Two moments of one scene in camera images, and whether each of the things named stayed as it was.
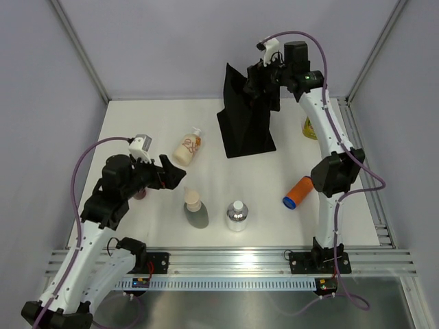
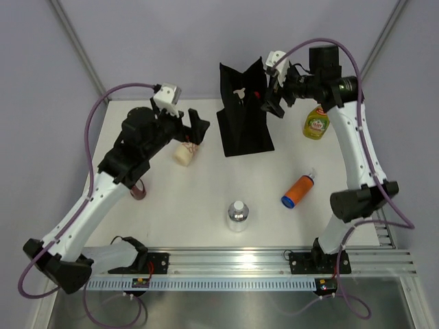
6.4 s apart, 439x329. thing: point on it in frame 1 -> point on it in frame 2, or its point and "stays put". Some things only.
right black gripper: (254, 74) -> (269, 106)
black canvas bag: (245, 122) stays put
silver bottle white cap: (236, 216) stays put
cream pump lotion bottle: (185, 149) stays put
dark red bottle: (140, 194) stays put
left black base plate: (156, 262) stays put
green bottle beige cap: (195, 210) -> (241, 92)
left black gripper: (172, 176) -> (198, 127)
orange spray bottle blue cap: (299, 192) stays put
